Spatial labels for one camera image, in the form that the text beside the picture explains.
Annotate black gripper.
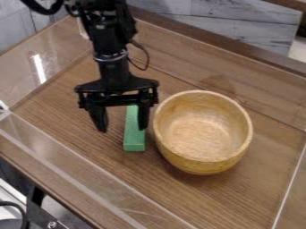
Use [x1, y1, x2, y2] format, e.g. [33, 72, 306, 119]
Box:
[73, 51, 159, 132]

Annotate green rectangular block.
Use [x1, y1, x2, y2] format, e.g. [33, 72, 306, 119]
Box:
[122, 106, 145, 152]

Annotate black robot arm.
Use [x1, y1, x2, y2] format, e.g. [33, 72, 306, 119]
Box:
[20, 0, 159, 131]

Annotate brown wooden bowl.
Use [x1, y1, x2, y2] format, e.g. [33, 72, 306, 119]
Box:
[152, 89, 253, 175]

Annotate black cable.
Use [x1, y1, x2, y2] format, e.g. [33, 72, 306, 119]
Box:
[125, 39, 151, 72]

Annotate clear acrylic corner bracket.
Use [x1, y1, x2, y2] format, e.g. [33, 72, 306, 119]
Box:
[76, 18, 89, 40]

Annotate black table leg bracket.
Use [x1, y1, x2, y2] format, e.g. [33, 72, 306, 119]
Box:
[25, 186, 69, 229]

